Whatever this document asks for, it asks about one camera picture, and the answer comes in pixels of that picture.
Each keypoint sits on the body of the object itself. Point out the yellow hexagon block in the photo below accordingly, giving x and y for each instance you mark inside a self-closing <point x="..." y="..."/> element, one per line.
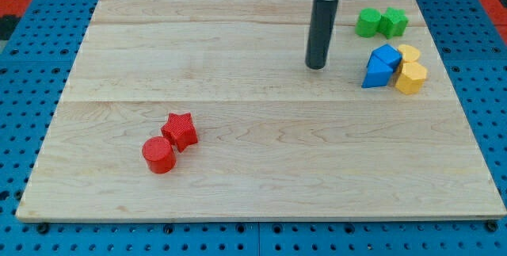
<point x="411" y="78"/>

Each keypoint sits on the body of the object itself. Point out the yellow heart block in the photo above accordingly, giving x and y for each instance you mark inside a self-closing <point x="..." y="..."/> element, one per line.
<point x="409" y="53"/>

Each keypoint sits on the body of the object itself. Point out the blue cube block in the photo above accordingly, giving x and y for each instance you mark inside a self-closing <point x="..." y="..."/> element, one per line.
<point x="388" y="55"/>

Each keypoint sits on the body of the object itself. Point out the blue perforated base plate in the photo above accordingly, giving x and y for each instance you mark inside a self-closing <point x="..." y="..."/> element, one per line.
<point x="37" y="60"/>

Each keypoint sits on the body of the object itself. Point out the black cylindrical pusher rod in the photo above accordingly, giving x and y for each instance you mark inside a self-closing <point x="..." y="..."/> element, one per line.
<point x="323" y="15"/>

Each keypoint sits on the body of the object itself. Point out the red cylinder block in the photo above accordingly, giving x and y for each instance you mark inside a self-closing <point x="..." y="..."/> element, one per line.
<point x="158" y="154"/>

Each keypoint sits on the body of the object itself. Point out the red star block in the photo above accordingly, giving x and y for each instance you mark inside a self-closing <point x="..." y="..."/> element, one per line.
<point x="180" y="130"/>

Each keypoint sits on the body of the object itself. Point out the light wooden board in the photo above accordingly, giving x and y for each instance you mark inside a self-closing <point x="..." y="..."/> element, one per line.
<point x="277" y="142"/>

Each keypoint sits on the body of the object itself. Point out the blue triangle block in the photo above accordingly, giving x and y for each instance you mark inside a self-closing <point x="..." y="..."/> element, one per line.
<point x="378" y="72"/>

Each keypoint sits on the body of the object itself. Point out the green star block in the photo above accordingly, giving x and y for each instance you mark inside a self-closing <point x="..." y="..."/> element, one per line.
<point x="393" y="22"/>

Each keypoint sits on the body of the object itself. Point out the green cylinder block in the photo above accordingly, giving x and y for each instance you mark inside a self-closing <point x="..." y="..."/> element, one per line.
<point x="368" y="22"/>

